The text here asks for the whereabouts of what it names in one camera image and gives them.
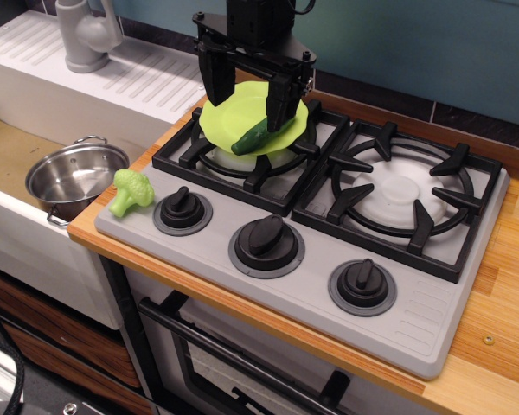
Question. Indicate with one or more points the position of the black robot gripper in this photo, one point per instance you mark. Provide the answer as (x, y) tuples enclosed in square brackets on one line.
[(255, 37)]

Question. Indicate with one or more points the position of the lime green plastic plate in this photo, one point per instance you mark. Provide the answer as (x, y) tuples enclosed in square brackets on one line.
[(225, 124)]

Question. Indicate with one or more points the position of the dark green toy pickle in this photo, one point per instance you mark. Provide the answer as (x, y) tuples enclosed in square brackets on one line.
[(255, 138)]

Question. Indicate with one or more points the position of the light green toy cauliflower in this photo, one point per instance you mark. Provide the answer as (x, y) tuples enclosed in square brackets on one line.
[(133, 188)]

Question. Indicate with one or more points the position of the stainless steel pot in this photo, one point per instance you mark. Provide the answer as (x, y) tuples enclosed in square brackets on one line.
[(68, 180)]

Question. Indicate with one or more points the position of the white toy sink unit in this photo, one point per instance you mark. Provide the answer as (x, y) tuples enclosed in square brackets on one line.
[(132, 101)]

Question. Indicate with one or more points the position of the black left burner grate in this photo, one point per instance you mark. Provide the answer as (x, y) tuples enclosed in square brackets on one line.
[(272, 181)]

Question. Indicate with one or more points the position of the black burner grate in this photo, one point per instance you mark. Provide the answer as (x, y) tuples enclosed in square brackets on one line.
[(272, 181), (422, 204)]

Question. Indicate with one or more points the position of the black right burner grate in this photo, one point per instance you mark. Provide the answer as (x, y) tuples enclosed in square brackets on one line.
[(422, 204)]

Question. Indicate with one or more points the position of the black left stove knob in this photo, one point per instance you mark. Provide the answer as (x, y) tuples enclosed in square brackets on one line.
[(182, 213)]

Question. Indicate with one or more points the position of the black stove knob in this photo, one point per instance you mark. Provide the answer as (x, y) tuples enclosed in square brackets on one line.
[(266, 248), (362, 288), (182, 213)]

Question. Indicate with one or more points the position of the grey toy faucet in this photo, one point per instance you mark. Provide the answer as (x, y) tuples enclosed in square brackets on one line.
[(87, 39)]

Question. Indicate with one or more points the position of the black middle stove knob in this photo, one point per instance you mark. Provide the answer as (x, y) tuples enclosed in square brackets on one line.
[(266, 248)]

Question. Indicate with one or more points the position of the black right stove knob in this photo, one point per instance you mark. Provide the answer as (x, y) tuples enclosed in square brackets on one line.
[(362, 288)]

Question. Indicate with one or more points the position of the grey toy stove top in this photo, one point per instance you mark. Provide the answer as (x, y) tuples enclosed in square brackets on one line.
[(415, 334)]

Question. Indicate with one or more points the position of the toy oven door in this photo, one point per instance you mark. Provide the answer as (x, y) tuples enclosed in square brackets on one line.
[(225, 366)]

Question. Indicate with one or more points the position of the wooden drawer front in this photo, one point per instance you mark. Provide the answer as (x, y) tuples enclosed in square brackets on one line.
[(70, 345)]

